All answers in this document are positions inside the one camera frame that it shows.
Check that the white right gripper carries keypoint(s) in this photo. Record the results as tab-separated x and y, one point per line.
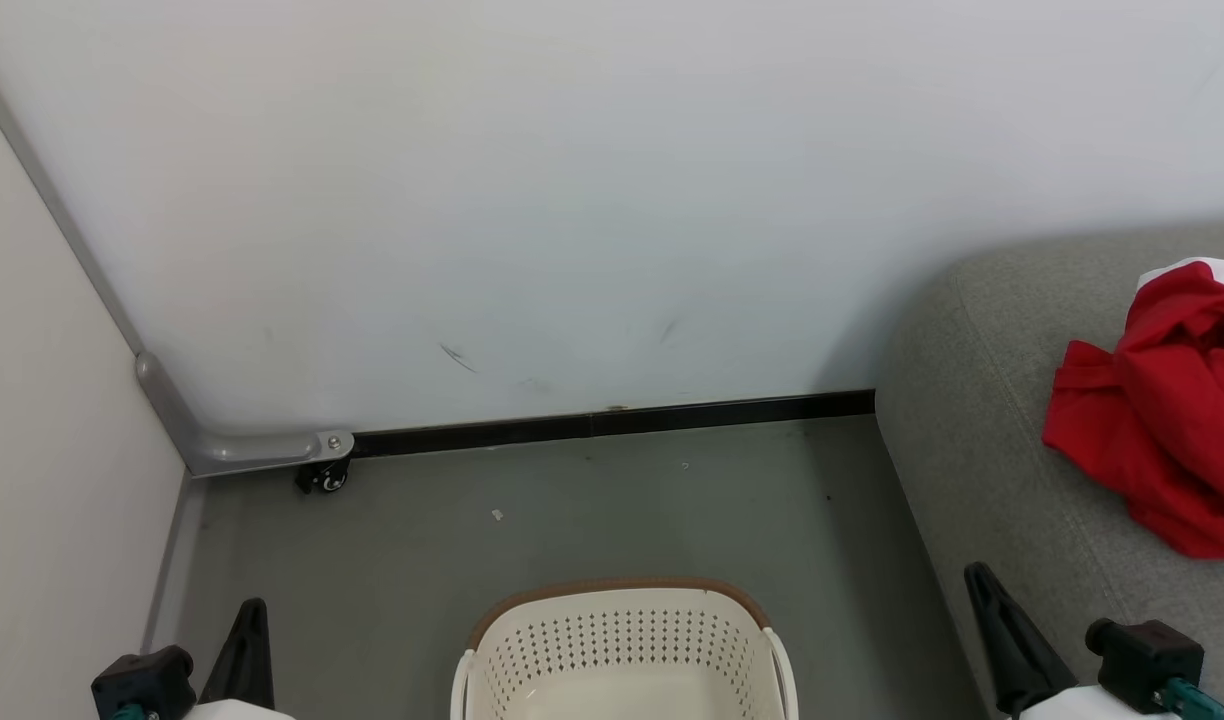
1082	710

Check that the black baseboard strip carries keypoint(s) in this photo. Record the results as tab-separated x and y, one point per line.
622	420

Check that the black caster wheel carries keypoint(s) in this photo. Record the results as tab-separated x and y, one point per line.
324	480

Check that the grey metal partition foot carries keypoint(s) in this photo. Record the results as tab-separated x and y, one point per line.
242	450

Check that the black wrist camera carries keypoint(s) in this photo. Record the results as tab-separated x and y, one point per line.
1142	655
142	685

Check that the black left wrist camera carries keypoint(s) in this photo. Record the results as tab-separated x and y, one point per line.
142	685

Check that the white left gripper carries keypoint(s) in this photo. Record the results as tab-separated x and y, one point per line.
237	712

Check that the grey fabric sofa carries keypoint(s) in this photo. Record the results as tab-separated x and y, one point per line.
982	400

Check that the cream perforated laundry basket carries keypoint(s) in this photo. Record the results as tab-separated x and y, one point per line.
622	640

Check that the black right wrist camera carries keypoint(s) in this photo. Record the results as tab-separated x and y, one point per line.
1142	655

